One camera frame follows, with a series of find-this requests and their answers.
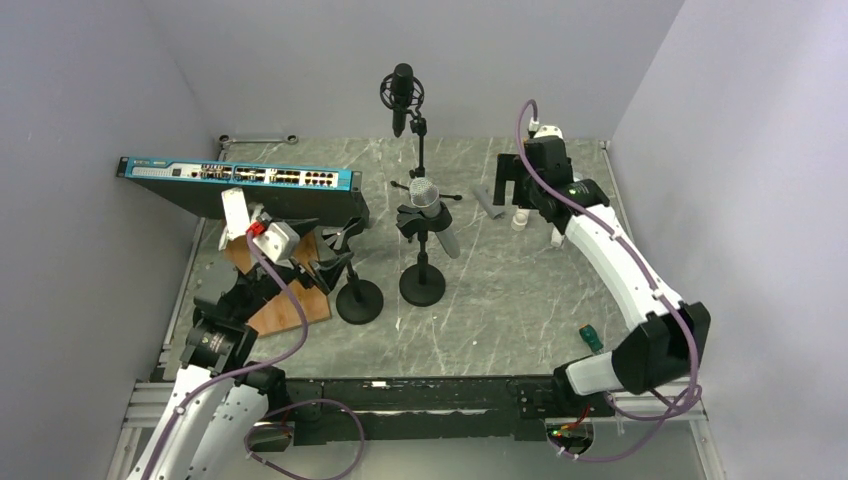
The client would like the white pipe fitting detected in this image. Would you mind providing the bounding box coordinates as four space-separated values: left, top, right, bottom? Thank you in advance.
511 208 531 232

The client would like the left black round-base mic stand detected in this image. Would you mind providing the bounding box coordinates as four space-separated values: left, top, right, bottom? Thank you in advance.
333 246 384 325

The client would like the black round-base mic stand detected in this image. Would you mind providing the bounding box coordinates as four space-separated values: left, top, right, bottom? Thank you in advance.
333 246 384 325
396 205 446 307

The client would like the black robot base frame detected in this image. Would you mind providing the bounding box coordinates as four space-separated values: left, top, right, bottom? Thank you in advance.
246 375 613 453

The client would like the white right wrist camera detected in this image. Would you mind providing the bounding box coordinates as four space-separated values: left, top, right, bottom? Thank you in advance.
527 118 564 140

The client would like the centre black round-base mic stand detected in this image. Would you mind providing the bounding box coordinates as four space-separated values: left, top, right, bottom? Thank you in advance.
396 205 446 307

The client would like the black condenser microphone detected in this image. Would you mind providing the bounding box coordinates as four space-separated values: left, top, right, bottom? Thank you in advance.
389 63 414 138

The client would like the black tripod shock-mount stand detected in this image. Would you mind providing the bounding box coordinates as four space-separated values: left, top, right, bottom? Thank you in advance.
380 73 428 180

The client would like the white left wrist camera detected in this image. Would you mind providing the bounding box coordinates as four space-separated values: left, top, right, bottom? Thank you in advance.
248 213 301 267

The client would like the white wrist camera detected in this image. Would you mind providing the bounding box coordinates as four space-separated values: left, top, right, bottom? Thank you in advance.
527 118 564 140
248 213 301 267

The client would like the grey pipe piece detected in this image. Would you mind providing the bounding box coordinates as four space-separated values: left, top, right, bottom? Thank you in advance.
472 185 505 220

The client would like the silver combination wrench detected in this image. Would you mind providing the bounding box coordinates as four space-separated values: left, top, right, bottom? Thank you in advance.
218 135 299 148

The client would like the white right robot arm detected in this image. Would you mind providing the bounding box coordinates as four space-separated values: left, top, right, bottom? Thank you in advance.
494 136 711 415

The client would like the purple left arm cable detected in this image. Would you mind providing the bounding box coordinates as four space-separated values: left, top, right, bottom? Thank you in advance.
132 231 311 480

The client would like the wooden board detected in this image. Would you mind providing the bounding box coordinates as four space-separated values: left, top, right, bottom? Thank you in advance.
223 233 332 337

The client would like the white plastic clip part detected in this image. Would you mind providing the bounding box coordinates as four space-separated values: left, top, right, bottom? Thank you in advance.
218 187 264 251

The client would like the blue network switch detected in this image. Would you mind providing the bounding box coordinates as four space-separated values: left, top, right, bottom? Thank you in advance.
116 157 370 227

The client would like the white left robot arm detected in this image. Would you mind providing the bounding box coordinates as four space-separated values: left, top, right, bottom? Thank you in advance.
129 213 353 479

